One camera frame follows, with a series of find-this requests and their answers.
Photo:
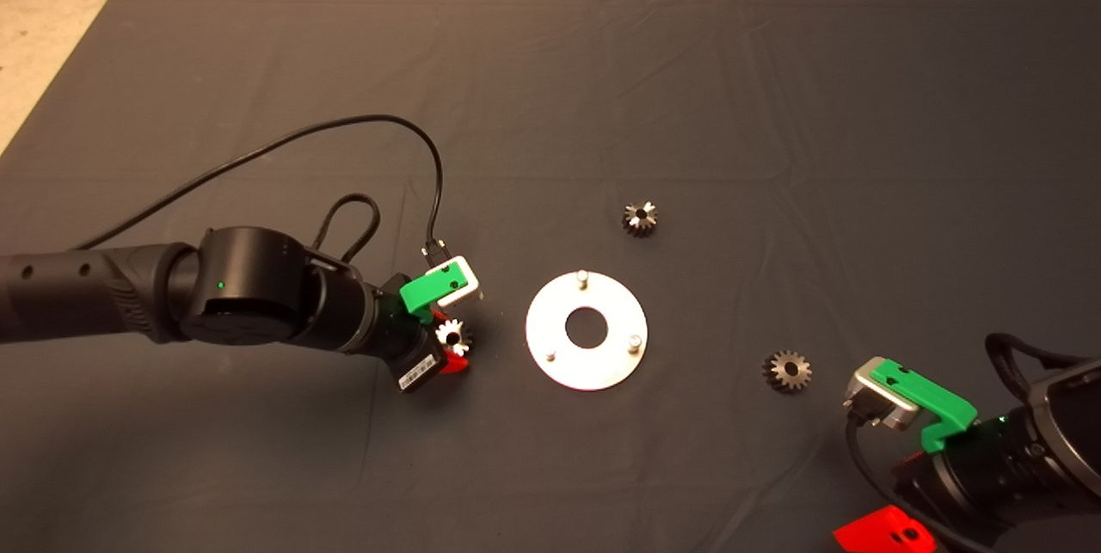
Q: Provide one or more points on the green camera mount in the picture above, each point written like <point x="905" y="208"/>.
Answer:
<point x="426" y="291"/>
<point x="938" y="407"/>

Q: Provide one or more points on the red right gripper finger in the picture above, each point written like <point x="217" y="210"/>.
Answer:
<point x="912" y="459"/>
<point x="886" y="534"/>

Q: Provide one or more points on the round metal carrier plate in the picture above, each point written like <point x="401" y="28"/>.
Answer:
<point x="550" y="338"/>

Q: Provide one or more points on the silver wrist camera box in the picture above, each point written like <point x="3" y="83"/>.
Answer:
<point x="869" y="398"/>
<point x="469" y="282"/>

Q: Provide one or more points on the green right camera mount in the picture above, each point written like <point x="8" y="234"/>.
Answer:
<point x="938" y="407"/>

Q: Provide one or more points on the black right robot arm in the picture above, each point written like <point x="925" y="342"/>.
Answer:
<point x="1067" y="433"/>

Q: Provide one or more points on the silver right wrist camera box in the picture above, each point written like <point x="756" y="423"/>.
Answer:
<point x="869" y="398"/>

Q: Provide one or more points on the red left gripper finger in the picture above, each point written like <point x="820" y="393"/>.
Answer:
<point x="456" y="364"/>
<point x="439" y="320"/>

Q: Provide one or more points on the white shiny bevel gear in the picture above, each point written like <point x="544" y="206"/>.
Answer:
<point x="453" y="335"/>

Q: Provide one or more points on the dark grey table cloth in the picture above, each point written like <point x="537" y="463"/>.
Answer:
<point x="688" y="89"/>

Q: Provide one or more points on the green left camera mount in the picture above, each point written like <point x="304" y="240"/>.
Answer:
<point x="426" y="291"/>

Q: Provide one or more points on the steel planetary gear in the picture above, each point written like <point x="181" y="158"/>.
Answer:
<point x="641" y="218"/>
<point x="787" y="371"/>

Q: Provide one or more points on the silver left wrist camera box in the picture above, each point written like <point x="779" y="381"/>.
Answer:
<point x="469" y="282"/>

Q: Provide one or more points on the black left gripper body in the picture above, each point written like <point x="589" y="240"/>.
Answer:
<point x="415" y="359"/>

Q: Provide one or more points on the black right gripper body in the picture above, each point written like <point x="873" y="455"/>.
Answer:
<point x="972" y="484"/>

